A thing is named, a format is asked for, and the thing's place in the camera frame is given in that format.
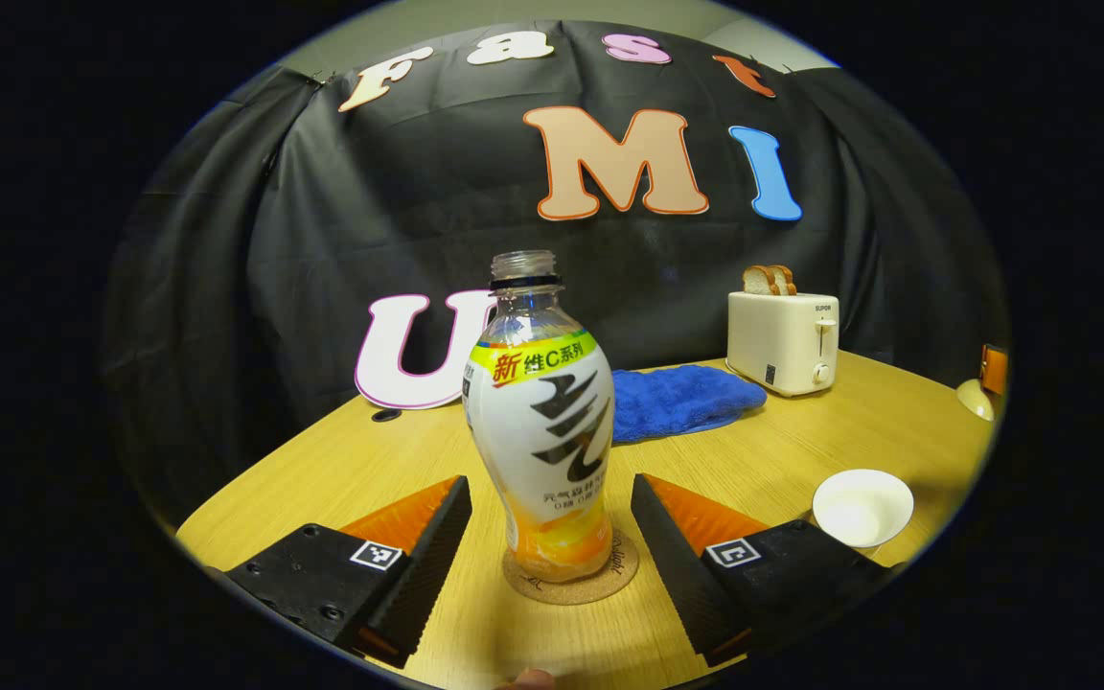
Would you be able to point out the clear water bottle orange label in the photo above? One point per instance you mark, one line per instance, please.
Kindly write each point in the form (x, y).
(538, 422)

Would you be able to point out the blue folded towel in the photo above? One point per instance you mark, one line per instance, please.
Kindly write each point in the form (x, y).
(686, 402)

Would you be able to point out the black backdrop cloth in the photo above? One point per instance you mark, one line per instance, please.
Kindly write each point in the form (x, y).
(370, 220)

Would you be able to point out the round cork coaster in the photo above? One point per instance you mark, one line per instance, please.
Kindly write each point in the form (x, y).
(571, 592)

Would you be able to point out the toast bread slice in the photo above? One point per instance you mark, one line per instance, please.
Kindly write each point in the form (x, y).
(788, 279)
(758, 281)

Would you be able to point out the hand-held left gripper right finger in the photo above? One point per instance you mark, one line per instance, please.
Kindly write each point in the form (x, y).
(672, 575)

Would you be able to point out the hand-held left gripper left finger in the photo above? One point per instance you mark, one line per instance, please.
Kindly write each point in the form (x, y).
(427, 575)

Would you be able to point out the cream white toaster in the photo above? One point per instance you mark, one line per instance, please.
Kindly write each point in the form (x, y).
(777, 340)

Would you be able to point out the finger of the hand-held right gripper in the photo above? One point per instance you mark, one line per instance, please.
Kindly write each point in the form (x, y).
(995, 369)

